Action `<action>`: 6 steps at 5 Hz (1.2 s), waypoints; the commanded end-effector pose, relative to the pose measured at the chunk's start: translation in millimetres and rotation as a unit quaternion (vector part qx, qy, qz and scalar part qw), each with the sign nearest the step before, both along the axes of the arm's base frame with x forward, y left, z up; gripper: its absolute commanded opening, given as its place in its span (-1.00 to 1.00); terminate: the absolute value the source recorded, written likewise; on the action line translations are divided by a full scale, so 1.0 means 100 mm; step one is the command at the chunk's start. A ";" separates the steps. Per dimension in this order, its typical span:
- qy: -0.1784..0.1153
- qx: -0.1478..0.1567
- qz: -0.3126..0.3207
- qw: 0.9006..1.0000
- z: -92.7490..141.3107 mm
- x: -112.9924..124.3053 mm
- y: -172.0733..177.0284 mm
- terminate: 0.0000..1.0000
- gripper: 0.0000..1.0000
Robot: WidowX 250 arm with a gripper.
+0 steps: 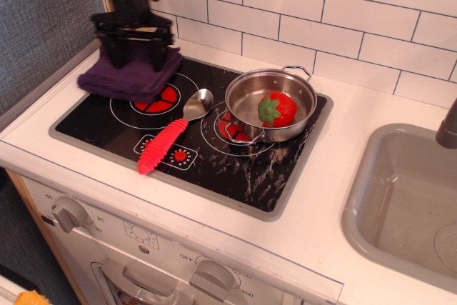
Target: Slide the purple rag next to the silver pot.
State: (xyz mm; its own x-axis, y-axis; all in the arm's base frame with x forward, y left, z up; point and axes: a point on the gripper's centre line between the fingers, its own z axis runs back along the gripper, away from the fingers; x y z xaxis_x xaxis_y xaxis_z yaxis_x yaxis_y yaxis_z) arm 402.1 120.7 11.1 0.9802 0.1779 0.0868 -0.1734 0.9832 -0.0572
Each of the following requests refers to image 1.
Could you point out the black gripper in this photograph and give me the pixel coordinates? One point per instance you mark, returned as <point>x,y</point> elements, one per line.
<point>133,19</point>

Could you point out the purple rag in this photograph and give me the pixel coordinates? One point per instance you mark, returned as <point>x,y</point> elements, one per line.
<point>136,81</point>

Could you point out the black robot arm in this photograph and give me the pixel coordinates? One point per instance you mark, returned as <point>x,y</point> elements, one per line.
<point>132,20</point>

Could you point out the red toy strawberry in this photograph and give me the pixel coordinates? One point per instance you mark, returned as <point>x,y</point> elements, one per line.
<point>277,109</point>

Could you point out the black toy stovetop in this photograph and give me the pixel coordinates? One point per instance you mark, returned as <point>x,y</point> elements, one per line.
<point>213,158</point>

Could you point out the grey left oven knob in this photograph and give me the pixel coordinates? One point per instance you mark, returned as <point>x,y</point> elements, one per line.
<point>68,213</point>

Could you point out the grey oven knob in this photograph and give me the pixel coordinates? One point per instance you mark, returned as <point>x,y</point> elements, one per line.
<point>68,213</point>
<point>212,279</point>

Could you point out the grey right oven knob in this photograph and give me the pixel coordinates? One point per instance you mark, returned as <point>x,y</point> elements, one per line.
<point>212,279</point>

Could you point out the yellow object at corner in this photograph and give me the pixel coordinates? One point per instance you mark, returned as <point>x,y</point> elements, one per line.
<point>31,298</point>

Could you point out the grey sink basin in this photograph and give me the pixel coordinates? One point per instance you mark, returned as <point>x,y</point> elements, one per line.
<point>401,210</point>

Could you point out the grey faucet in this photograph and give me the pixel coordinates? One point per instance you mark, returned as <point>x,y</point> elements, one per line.
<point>446,136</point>

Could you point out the spoon with red handle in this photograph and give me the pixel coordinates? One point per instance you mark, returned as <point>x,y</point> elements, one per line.
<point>196,107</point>

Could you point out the silver pot with handles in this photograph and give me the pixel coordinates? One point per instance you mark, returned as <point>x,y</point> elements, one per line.
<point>245,92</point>

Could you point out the grey oven door handle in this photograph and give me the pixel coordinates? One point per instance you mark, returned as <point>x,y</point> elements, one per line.
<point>153,287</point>

